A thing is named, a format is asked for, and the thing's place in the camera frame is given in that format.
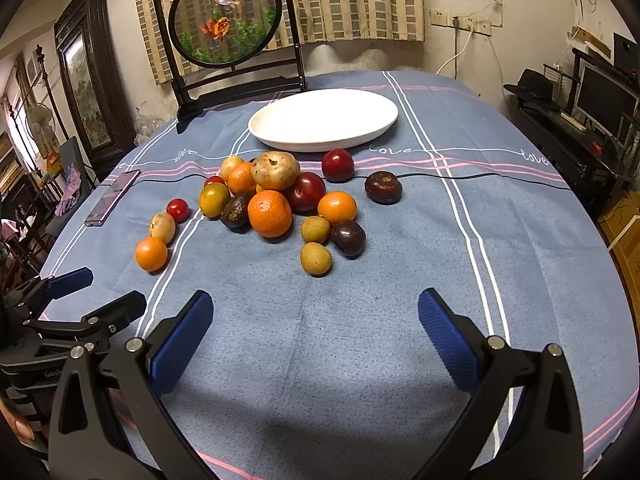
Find small orange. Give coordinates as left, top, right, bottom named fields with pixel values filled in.
left=134, top=236, right=168, bottom=273
left=317, top=191, right=358, bottom=224

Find small beige fruit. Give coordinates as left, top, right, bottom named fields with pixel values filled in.
left=149, top=211, right=176, bottom=245

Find red cherry tomato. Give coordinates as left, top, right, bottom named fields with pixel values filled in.
left=165, top=198, right=191, bottom=223
left=203, top=176, right=226, bottom=186

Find dark avocado-like fruit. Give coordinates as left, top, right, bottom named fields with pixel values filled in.
left=220, top=191, right=253, bottom=231

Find small dark plum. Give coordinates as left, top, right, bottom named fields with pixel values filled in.
left=330, top=220, right=366, bottom=258

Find yellow-green tomato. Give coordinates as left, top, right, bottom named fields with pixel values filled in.
left=198, top=182, right=231, bottom=219

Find green-brown longan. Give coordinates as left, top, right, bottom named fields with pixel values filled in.
left=300, top=216, right=331, bottom=244
left=299, top=242, right=333, bottom=276

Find large orange tangerine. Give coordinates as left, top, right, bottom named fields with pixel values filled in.
left=247, top=190, right=293, bottom=238

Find dark purple mangosteen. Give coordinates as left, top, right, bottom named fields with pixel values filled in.
left=364, top=171, right=402, bottom=205

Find pale yellow fruit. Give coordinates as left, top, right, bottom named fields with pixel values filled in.
left=219, top=155, right=243, bottom=182

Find large beige pomegranate-like fruit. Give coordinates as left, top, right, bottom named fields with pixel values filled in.
left=250, top=151, right=300, bottom=191

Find dark red plum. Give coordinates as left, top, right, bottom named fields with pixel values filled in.
left=284, top=171, right=326, bottom=214
left=321, top=148, right=355, bottom=182

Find person's left hand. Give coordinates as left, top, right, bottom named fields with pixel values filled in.
left=0, top=399, right=35, bottom=442

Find smartphone on table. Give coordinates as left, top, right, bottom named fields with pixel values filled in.
left=85, top=170, right=140, bottom=226

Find blue striped tablecloth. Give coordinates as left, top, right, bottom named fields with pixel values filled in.
left=43, top=72, right=639, bottom=479

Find standing fan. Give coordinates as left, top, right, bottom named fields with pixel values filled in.
left=25, top=103, right=60, bottom=158

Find dark media desk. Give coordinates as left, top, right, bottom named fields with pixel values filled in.
left=513, top=96, right=639, bottom=219

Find dark framed picture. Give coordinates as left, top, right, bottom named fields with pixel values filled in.
left=53, top=0, right=136, bottom=180

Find white oval plate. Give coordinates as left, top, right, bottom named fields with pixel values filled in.
left=247, top=89, right=399, bottom=153

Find black hat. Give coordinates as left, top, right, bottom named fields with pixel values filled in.
left=503, top=68, right=558, bottom=108

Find computer monitor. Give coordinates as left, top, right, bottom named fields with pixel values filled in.
left=575, top=63, right=639, bottom=138

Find round goldfish screen ornament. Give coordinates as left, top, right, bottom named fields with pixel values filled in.
left=152, top=0, right=308, bottom=132

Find checked beige curtain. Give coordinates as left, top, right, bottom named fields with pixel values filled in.
left=136, top=0, right=425, bottom=84

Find black cable on table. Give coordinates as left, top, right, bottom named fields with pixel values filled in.
left=119, top=169, right=572, bottom=192

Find white power cable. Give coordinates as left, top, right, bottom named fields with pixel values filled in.
left=434, top=24, right=476, bottom=77

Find white wall power strip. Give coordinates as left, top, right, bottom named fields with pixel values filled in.
left=428, top=9, right=492, bottom=37

